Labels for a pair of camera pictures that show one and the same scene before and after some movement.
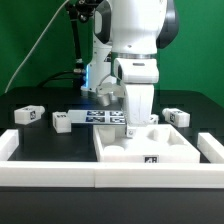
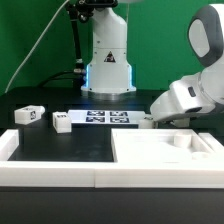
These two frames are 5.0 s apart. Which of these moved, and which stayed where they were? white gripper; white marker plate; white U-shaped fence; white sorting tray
Moved: white gripper; white sorting tray
Stayed: white U-shaped fence; white marker plate
